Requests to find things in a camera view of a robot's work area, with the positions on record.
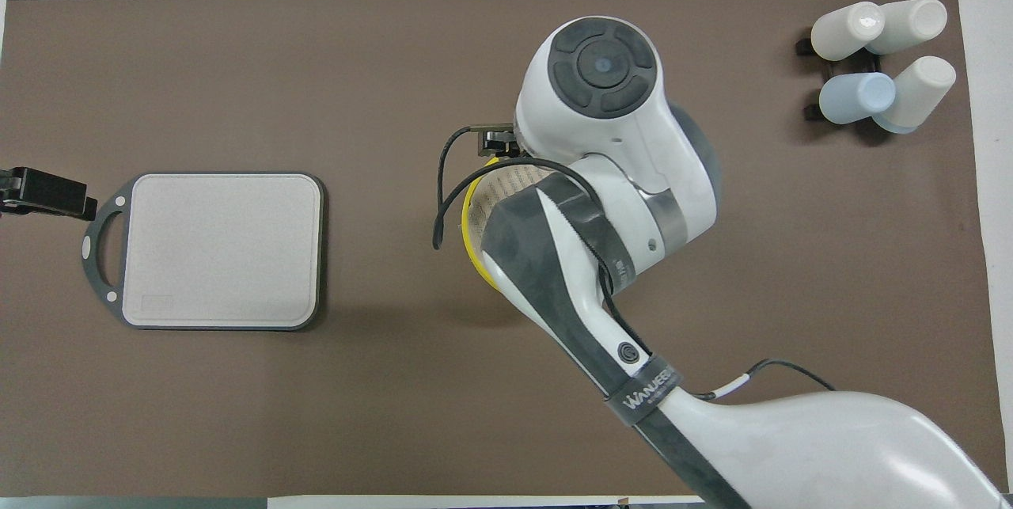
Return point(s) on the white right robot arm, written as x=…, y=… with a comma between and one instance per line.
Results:
x=601, y=113

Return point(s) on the brown table mat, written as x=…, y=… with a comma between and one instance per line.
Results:
x=237, y=58

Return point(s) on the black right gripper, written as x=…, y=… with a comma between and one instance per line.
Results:
x=498, y=145

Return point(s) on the white plastic cup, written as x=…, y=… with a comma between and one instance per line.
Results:
x=843, y=32
x=922, y=93
x=910, y=24

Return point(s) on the grey cutting board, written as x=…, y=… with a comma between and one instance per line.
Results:
x=214, y=248

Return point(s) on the black cup rack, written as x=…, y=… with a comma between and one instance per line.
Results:
x=864, y=62

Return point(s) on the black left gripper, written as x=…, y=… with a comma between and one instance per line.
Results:
x=6, y=192

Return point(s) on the light blue plastic cup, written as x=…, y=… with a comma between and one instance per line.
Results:
x=855, y=97

